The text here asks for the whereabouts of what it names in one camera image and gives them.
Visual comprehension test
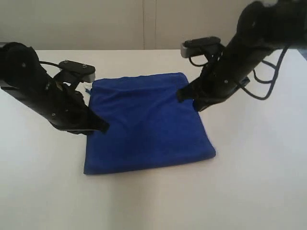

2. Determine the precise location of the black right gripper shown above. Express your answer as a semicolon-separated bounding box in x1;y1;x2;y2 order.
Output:
177;36;269;112

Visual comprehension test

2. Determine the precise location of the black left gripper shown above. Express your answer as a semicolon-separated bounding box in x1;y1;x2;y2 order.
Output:
0;42;110;134

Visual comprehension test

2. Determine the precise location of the blue towel with white label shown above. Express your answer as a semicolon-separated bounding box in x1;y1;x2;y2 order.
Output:
83;72;216;175

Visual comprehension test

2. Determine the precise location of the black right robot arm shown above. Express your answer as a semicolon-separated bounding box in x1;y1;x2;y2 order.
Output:
177;0;307;112

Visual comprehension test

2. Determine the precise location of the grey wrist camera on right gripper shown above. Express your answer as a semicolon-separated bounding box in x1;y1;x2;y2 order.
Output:
180;36;221;58

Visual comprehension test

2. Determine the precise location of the black wrist camera on left gripper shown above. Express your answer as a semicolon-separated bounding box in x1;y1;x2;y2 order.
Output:
59;60;96;83

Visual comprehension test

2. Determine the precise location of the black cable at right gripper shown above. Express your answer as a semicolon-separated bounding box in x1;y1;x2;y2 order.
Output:
188;44;290;101

